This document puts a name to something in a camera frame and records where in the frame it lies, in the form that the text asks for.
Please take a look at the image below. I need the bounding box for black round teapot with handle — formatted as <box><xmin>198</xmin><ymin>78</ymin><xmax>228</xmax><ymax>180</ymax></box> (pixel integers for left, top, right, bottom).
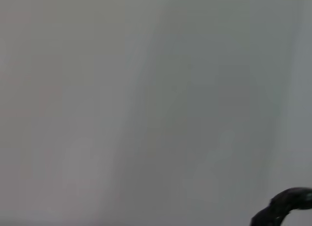
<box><xmin>250</xmin><ymin>187</ymin><xmax>312</xmax><ymax>226</ymax></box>

